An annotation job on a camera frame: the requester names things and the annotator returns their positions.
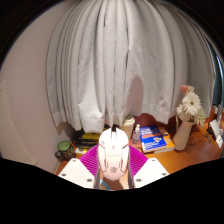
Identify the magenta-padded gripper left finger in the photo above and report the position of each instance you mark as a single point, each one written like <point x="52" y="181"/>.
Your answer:
<point x="78" y="171"/>

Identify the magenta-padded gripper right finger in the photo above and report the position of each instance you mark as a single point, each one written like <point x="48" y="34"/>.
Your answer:
<point x="148" y="171"/>

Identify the white computer mouse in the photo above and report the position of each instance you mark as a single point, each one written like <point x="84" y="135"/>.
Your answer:
<point x="113" y="153"/>

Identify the dark green mug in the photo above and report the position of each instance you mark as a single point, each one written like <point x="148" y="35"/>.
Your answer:
<point x="66" y="151"/>

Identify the pale yellow book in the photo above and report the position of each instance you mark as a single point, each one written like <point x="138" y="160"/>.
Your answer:
<point x="83" y="147"/>

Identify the red-brown notebook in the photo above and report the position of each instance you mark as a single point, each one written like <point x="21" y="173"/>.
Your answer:
<point x="137" y="146"/>

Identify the dark book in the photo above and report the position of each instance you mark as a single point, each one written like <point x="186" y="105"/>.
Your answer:
<point x="85" y="142"/>

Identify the yellow orange book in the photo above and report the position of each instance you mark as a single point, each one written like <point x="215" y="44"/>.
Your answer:
<point x="169" y="143"/>

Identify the clear spray bottle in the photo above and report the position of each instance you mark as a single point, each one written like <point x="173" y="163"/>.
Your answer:
<point x="136" y="136"/>

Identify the white ceramic pitcher vase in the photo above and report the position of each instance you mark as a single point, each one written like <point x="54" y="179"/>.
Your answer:
<point x="182" y="136"/>

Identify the white panelled door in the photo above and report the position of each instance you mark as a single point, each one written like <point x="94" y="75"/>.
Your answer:
<point x="13" y="133"/>

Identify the white desktop device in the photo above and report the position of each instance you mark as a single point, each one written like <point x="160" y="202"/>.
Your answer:
<point x="215" y="128"/>

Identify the white flower bouquet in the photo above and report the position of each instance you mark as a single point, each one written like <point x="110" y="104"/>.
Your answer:
<point x="191" y="103"/>

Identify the white pleated curtain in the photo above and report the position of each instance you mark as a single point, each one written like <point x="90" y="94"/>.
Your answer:
<point x="116" y="66"/>

